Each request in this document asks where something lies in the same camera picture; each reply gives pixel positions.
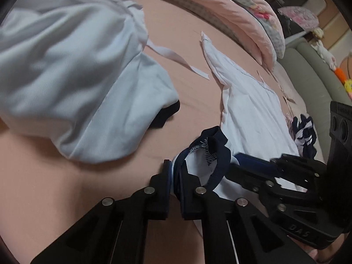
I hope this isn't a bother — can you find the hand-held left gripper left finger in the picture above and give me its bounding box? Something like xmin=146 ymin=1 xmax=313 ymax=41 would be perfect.
xmin=30 ymin=159 xmax=172 ymax=264

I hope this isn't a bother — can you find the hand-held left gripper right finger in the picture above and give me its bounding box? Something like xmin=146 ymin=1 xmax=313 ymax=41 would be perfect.
xmin=176 ymin=168 xmax=317 ymax=264

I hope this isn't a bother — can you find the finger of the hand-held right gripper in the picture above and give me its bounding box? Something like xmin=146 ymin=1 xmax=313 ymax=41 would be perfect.
xmin=234 ymin=152 xmax=328 ymax=184
xmin=228 ymin=163 xmax=292 ymax=218

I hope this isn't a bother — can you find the pale shirt with navy collar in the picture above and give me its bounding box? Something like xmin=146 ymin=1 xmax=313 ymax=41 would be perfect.
xmin=176 ymin=31 xmax=307 ymax=201

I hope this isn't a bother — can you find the navy striped garment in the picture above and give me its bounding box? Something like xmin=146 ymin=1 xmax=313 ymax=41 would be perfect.
xmin=289 ymin=113 xmax=318 ymax=160

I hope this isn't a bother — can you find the bed with pink sheet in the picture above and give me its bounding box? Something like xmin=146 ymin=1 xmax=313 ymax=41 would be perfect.
xmin=0 ymin=0 xmax=303 ymax=264

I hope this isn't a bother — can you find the grey-green sofa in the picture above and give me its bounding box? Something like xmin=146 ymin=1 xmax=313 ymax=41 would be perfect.
xmin=283 ymin=40 xmax=352 ymax=165

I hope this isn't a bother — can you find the orange plush carrot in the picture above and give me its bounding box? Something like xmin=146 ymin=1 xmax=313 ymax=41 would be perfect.
xmin=334 ymin=67 xmax=347 ymax=83

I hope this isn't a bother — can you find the white plush rabbit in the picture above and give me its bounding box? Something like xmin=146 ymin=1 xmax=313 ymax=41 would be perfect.
xmin=311 ymin=40 xmax=337 ymax=70

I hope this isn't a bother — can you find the pink patterned cushion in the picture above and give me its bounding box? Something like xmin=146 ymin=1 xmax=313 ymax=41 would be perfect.
xmin=278 ymin=5 xmax=319 ymax=31

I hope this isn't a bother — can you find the light blue garment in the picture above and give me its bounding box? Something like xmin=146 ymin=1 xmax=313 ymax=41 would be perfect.
xmin=0 ymin=0 xmax=211 ymax=165

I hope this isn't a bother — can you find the pink folded quilt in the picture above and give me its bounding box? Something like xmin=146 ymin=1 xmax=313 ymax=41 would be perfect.
xmin=137 ymin=0 xmax=286 ymax=70

